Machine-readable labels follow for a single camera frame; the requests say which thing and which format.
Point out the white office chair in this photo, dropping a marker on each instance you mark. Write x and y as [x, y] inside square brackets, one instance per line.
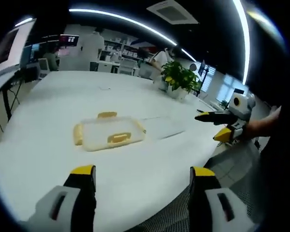
[128, 66]

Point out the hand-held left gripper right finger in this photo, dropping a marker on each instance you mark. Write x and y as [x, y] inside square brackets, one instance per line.
[215, 203]

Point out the monitor on black stand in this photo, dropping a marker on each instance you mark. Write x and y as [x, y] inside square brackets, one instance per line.
[203, 68]

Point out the person's dark clothing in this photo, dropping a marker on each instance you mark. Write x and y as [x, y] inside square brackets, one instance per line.
[280, 120]

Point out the red wall screen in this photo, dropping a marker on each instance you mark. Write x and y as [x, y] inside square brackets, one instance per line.
[68, 40]

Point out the curved ceiling light strip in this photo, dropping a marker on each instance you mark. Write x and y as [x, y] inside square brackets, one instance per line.
[125, 20]

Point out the clear container with yellow plastic buckles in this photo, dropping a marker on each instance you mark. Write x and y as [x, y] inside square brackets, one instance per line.
[111, 133]

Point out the green potted plant white pot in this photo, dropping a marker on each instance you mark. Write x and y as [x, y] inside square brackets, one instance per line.
[180, 77]

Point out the clear plastic sheet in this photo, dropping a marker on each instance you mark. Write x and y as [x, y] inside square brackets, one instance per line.
[164, 126]

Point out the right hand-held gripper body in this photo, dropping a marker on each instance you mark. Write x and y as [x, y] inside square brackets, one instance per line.
[241, 106]

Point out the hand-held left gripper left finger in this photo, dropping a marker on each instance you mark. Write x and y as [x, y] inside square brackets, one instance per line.
[62, 200]

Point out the ceiling air vent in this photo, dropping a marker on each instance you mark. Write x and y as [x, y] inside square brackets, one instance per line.
[172, 10]

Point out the large computer monitor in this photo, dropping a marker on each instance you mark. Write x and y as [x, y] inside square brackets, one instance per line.
[7, 46]

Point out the black table leg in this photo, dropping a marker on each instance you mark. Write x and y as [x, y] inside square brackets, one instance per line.
[6, 104]

